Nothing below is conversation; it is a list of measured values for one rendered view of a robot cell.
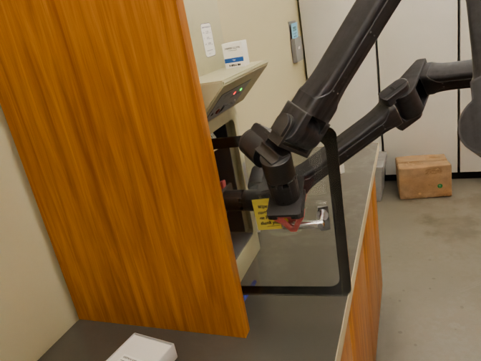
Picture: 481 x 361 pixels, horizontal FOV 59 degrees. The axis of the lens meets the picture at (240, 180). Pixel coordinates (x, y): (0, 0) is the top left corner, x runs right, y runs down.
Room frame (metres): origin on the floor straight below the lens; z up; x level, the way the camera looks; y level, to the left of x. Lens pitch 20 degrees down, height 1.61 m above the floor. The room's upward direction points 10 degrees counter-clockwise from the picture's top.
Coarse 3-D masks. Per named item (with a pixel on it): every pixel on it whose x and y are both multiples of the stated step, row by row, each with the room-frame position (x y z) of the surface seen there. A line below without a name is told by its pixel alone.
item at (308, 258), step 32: (224, 160) 0.89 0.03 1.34; (320, 160) 0.82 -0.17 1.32; (224, 192) 0.89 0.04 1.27; (256, 192) 0.87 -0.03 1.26; (320, 192) 0.82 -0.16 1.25; (256, 224) 0.87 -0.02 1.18; (256, 256) 0.88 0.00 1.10; (288, 256) 0.85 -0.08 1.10; (320, 256) 0.83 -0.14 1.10; (256, 288) 0.88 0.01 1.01; (288, 288) 0.86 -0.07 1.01; (320, 288) 0.83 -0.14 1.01
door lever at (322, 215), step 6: (324, 210) 0.82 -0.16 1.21; (318, 216) 0.82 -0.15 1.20; (324, 216) 0.81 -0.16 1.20; (288, 222) 0.80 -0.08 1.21; (294, 222) 0.80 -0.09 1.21; (306, 222) 0.79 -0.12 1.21; (312, 222) 0.78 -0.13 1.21; (318, 222) 0.78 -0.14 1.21; (324, 222) 0.78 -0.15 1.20; (282, 228) 0.80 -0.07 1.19; (300, 228) 0.79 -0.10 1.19
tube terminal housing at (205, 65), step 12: (192, 0) 1.07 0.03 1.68; (204, 0) 1.13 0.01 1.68; (216, 0) 1.20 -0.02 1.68; (192, 12) 1.06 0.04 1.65; (204, 12) 1.12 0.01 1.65; (216, 12) 1.19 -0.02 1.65; (192, 24) 1.05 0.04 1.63; (216, 24) 1.17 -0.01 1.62; (192, 36) 1.03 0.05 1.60; (216, 36) 1.16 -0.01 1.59; (204, 48) 1.08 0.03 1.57; (216, 48) 1.15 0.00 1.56; (204, 60) 1.07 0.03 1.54; (216, 60) 1.13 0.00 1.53; (204, 72) 1.06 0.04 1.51; (216, 120) 1.07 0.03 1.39; (228, 120) 1.14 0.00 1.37; (228, 132) 1.19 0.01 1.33
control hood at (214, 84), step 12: (264, 60) 1.14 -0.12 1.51; (216, 72) 1.05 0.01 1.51; (228, 72) 1.00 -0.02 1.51; (240, 72) 0.97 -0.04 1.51; (252, 72) 1.04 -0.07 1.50; (204, 84) 0.88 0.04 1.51; (216, 84) 0.87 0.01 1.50; (228, 84) 0.89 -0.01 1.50; (240, 84) 1.01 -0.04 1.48; (252, 84) 1.15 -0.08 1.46; (204, 96) 0.88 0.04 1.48; (216, 96) 0.87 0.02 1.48; (240, 96) 1.12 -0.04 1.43; (228, 108) 1.08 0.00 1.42
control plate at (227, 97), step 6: (246, 84) 1.07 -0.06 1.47; (234, 90) 0.98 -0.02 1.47; (240, 90) 1.06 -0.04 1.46; (222, 96) 0.91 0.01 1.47; (228, 96) 0.97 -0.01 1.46; (234, 96) 1.03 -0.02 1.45; (222, 102) 0.95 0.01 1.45; (228, 102) 1.02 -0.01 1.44; (234, 102) 1.09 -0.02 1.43; (216, 108) 0.94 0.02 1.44; (210, 114) 0.93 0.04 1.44; (216, 114) 0.98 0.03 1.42
